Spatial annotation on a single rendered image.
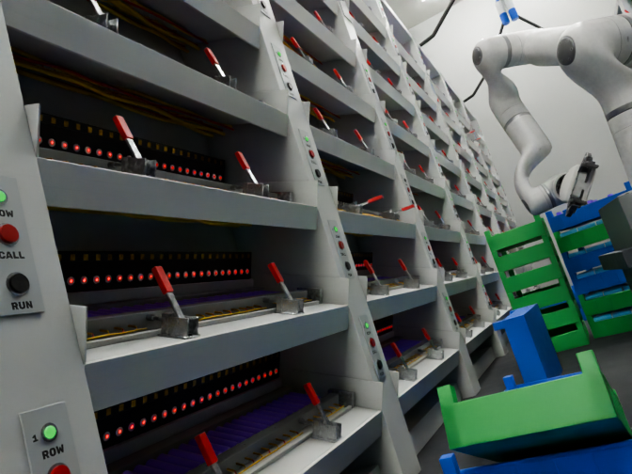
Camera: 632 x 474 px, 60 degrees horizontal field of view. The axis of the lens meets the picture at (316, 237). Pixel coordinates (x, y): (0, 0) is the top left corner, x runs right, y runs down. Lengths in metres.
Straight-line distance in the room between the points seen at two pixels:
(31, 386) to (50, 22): 0.40
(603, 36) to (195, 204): 1.03
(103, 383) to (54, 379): 0.06
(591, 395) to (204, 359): 0.45
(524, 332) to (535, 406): 0.71
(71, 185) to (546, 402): 0.59
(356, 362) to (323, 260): 0.20
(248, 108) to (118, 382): 0.58
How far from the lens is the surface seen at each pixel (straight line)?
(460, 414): 0.77
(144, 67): 0.80
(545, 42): 1.64
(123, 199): 0.65
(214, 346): 0.67
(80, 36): 0.73
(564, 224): 2.18
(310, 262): 1.06
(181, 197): 0.72
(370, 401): 1.04
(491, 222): 3.79
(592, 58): 1.43
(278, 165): 1.11
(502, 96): 1.85
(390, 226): 1.48
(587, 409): 0.74
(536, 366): 1.46
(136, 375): 0.58
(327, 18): 1.98
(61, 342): 0.52
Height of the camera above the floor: 0.30
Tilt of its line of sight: 10 degrees up
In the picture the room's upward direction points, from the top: 17 degrees counter-clockwise
